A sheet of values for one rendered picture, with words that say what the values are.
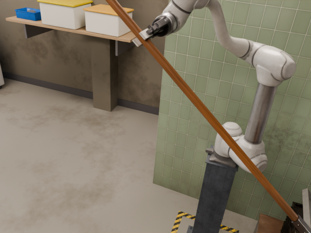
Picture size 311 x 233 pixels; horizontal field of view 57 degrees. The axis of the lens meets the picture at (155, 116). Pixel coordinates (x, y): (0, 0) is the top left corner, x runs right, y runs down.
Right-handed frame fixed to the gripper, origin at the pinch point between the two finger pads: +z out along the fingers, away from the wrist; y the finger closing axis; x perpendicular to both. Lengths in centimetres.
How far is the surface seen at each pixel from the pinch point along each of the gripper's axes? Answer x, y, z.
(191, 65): -28, 48, -126
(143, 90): -22, 196, -267
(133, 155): -72, 198, -160
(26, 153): 16, 274, -105
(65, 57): 98, 264, -262
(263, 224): -145, 57, -65
